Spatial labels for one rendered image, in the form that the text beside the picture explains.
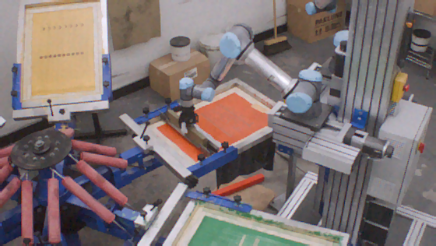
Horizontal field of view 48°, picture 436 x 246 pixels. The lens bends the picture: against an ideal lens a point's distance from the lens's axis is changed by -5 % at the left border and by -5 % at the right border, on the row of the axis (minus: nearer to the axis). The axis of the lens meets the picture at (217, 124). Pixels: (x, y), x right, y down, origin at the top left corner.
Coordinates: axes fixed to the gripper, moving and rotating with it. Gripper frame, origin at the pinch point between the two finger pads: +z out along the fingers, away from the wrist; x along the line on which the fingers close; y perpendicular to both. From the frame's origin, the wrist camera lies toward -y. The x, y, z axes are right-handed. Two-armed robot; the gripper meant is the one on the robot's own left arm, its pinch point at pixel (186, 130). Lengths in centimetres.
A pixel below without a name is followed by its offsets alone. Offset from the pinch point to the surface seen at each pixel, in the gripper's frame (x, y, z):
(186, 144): -3.7, 4.7, 5.3
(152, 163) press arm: -26.1, 2.7, 9.3
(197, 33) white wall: 149, -198, 65
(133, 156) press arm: -37.4, 3.5, -2.4
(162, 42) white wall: 106, -198, 61
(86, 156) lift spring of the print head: -65, 8, -21
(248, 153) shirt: 28.5, 22.4, 17.5
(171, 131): -3.7, -10.5, 5.5
